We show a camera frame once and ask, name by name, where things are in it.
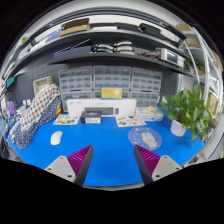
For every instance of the clear plastic container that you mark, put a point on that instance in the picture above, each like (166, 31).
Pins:
(150, 113)

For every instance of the right sticker sheet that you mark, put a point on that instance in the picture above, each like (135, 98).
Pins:
(126, 121)

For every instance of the white woven basket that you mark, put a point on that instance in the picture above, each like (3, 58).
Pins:
(40, 83)

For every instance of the right grey drawer cabinet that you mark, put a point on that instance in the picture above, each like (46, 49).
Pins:
(146, 80)

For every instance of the small black white box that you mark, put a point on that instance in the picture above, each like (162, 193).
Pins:
(90, 117)

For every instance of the cardboard box on shelf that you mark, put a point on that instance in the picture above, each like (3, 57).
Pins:
(75, 26)

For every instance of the blue table mat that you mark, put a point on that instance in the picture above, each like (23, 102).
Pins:
(113, 162)

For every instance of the grey wall shelf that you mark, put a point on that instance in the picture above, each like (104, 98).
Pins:
(128, 60)

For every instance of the left sticker sheet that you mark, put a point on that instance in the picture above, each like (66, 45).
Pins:
(66, 120)

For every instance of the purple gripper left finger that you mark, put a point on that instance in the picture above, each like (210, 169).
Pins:
(73, 168)

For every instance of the white electronic instrument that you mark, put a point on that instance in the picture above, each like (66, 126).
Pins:
(171, 57)

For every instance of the green potted plant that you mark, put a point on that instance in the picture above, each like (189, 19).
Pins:
(187, 111)

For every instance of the sticker sheet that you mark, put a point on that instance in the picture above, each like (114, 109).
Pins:
(126, 121)
(66, 120)

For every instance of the white computer mouse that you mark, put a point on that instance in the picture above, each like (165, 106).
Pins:
(56, 138)

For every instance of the left grey drawer cabinet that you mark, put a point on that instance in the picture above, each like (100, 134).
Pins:
(75, 78)

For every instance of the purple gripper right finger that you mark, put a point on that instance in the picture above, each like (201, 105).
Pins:
(153, 167)

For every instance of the white keyboard box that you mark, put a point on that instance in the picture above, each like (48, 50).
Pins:
(108, 108)

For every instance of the yellow card box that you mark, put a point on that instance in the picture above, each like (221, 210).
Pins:
(111, 93)

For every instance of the middle grey drawer cabinet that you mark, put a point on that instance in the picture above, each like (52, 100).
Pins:
(111, 76)

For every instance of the grey drawer cabinet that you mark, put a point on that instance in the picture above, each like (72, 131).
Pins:
(146, 80)
(111, 76)
(75, 78)

